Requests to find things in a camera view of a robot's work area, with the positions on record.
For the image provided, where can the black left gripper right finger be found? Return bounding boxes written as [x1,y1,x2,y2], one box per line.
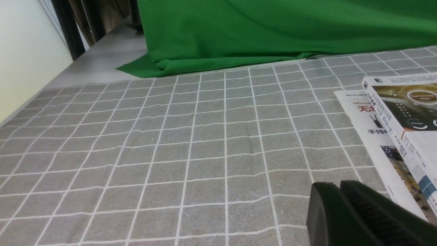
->
[340,180,437,246]

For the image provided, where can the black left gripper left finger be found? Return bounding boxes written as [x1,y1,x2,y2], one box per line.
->
[306,182,383,246]

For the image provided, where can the white magazine with red text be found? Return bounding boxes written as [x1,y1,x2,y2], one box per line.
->
[334,90,436,225]

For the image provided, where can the grey checked tablecloth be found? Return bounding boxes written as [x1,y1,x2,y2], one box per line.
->
[1,47,436,246]

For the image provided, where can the book with photo cover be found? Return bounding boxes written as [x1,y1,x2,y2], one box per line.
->
[362,72,437,213]

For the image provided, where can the green backdrop cloth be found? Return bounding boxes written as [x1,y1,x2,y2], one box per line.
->
[118,0,437,78]

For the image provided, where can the dark metal stand poles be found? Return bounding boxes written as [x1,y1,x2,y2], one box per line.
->
[50,0,143,60]

